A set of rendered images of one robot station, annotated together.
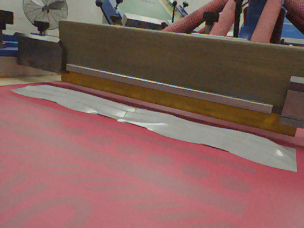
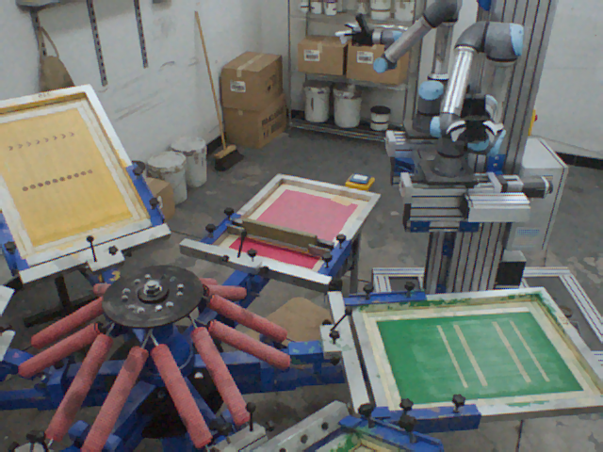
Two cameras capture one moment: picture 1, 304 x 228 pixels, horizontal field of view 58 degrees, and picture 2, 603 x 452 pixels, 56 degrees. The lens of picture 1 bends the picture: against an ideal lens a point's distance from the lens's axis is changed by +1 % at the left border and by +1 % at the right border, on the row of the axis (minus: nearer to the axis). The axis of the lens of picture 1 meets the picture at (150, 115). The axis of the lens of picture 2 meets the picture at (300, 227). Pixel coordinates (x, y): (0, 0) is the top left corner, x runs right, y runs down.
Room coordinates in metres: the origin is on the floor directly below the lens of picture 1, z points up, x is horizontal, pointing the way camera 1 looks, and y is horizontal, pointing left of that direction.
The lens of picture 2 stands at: (2.51, 0.07, 2.39)
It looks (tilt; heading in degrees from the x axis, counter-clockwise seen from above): 32 degrees down; 180
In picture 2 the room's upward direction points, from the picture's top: straight up
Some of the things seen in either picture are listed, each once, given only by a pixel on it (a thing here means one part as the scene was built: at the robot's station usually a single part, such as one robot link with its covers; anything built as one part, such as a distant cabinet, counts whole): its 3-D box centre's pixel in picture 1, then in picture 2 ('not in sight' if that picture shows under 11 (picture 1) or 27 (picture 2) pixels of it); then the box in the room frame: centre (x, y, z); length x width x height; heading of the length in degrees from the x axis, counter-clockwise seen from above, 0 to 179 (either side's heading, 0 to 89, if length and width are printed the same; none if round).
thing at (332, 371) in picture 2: not in sight; (350, 374); (1.10, 0.26, 0.90); 1.24 x 0.06 x 0.06; 95
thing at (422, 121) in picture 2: not in sight; (427, 119); (-0.27, 0.75, 1.31); 0.15 x 0.15 x 0.10
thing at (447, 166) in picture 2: not in sight; (448, 159); (0.23, 0.75, 1.31); 0.15 x 0.15 x 0.10
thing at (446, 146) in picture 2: not in sight; (454, 136); (0.23, 0.76, 1.42); 0.13 x 0.12 x 0.14; 66
